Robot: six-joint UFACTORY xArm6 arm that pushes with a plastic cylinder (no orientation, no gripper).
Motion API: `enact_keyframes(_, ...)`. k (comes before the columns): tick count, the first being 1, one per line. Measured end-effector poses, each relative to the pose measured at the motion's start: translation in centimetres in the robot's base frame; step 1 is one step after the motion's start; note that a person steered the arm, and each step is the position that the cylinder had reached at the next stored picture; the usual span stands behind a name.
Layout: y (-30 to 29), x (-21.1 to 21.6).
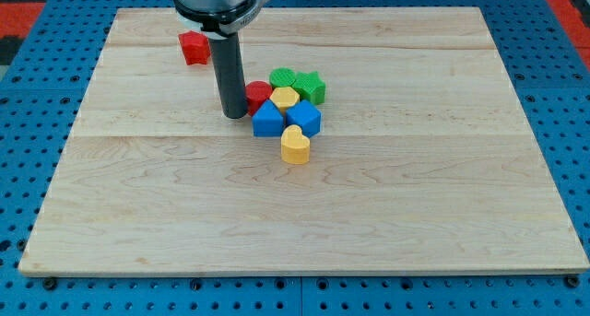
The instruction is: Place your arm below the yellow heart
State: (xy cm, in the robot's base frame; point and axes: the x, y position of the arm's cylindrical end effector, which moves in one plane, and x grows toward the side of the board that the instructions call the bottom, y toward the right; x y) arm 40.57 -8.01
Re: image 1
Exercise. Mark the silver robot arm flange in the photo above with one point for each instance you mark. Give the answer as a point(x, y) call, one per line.
point(218, 19)

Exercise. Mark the yellow heart block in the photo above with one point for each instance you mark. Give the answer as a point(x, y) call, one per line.
point(295, 146)

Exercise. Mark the blue cube block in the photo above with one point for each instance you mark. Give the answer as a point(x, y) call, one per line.
point(306, 116)

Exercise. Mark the blue triangle block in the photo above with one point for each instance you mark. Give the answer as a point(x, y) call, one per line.
point(268, 120)

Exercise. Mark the yellow hexagon block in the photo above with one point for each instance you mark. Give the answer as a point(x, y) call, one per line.
point(284, 98)

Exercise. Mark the green star block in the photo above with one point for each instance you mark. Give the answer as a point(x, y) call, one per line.
point(310, 87)

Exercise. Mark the red cylinder block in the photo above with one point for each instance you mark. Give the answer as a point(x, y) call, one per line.
point(257, 92)

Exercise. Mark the green cylinder block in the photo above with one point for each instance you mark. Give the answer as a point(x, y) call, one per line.
point(282, 77)

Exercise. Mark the light wooden board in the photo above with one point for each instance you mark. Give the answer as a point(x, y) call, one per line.
point(425, 163)

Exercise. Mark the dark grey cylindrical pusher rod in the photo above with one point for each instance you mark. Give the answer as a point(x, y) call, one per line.
point(227, 62)

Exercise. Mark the red star block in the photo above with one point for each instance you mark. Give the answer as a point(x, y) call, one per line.
point(195, 47)

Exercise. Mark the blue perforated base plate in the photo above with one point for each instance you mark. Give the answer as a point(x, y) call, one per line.
point(44, 86)

